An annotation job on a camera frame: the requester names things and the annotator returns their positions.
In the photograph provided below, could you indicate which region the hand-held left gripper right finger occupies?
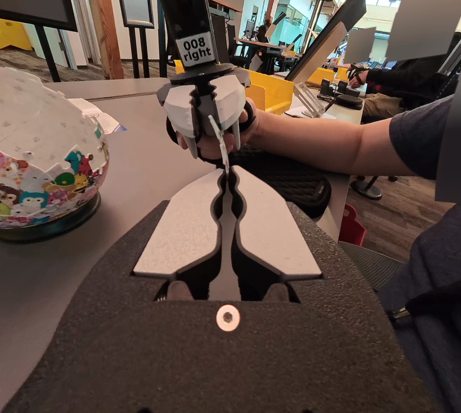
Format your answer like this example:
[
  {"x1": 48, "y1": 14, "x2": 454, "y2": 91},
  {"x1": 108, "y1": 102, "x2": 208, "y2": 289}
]
[{"x1": 230, "y1": 165, "x2": 323, "y2": 281}]

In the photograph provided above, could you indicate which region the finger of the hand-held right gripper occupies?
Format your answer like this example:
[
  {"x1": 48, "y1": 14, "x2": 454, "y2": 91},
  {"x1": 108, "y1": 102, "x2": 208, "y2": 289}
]
[
  {"x1": 163, "y1": 87, "x2": 202, "y2": 160},
  {"x1": 211, "y1": 75, "x2": 246, "y2": 151}
]

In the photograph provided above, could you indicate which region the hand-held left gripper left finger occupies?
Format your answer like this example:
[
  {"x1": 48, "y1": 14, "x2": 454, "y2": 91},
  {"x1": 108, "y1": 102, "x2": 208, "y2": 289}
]
[{"x1": 133, "y1": 168, "x2": 225, "y2": 281}]

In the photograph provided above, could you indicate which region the curved puzzle piece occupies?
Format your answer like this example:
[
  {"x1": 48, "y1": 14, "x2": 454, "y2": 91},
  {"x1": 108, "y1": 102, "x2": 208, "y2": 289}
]
[{"x1": 208, "y1": 115, "x2": 231, "y2": 183}]

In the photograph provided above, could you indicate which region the colourful puzzle ball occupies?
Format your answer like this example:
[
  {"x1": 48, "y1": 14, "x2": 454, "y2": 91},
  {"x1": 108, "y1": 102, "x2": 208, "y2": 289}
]
[{"x1": 0, "y1": 67, "x2": 109, "y2": 229}]

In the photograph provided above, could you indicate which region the person's right forearm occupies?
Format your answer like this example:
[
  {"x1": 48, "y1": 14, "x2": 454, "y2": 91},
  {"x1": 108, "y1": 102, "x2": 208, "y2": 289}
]
[{"x1": 254, "y1": 109, "x2": 400, "y2": 176}]

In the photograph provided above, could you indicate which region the puzzle box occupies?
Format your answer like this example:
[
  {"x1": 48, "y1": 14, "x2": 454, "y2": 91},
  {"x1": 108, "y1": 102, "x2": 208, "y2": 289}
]
[{"x1": 68, "y1": 98, "x2": 127, "y2": 135}]

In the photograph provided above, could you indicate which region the black ball stand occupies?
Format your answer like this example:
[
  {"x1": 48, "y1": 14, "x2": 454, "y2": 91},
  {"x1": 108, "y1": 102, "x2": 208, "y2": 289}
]
[{"x1": 0, "y1": 191, "x2": 102, "y2": 243}]

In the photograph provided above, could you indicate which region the person's right hand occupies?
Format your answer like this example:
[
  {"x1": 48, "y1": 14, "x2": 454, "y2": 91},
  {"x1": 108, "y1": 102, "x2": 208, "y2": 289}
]
[{"x1": 176, "y1": 98, "x2": 268, "y2": 163}]

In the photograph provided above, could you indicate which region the yellow plastic bin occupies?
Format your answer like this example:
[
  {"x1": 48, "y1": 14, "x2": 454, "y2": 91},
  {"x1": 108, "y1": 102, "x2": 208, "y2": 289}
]
[
  {"x1": 174, "y1": 60, "x2": 294, "y2": 116},
  {"x1": 308, "y1": 67, "x2": 350, "y2": 85}
]

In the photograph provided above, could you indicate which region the black wrist rest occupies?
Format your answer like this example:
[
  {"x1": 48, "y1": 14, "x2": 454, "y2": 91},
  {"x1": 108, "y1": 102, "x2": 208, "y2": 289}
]
[{"x1": 216, "y1": 146, "x2": 332, "y2": 219}]

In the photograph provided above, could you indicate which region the background office desk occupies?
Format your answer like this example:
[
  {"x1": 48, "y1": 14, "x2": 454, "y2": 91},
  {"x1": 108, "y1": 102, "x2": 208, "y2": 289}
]
[{"x1": 234, "y1": 36, "x2": 299, "y2": 75}]

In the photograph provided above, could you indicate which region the red bag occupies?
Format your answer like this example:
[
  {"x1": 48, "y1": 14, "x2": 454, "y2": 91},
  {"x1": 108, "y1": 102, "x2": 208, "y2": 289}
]
[{"x1": 339, "y1": 203, "x2": 366, "y2": 247}]

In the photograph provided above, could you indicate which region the grey mesh office chair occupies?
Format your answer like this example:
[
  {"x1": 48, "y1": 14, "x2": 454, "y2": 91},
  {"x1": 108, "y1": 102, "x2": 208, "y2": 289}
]
[{"x1": 339, "y1": 242, "x2": 406, "y2": 291}]

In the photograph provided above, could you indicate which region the black chair base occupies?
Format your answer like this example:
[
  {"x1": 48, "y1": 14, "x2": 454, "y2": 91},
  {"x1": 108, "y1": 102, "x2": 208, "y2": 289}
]
[{"x1": 351, "y1": 174, "x2": 398, "y2": 201}]

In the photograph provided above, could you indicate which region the black round pad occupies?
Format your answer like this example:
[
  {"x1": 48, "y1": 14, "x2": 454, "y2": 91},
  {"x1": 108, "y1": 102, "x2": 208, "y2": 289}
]
[{"x1": 335, "y1": 94, "x2": 364, "y2": 111}]

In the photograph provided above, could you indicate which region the black desk monitor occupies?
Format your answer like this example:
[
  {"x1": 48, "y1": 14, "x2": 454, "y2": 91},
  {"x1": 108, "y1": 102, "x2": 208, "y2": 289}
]
[{"x1": 285, "y1": 0, "x2": 367, "y2": 84}]

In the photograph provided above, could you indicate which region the person's dark blue clothing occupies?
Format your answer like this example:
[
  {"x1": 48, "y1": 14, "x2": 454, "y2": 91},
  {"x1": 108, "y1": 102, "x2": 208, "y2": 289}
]
[{"x1": 375, "y1": 94, "x2": 461, "y2": 413}]

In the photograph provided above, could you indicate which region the yellow plastic object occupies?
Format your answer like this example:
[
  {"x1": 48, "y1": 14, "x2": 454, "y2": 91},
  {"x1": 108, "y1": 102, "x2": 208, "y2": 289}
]
[{"x1": 0, "y1": 18, "x2": 33, "y2": 51}]

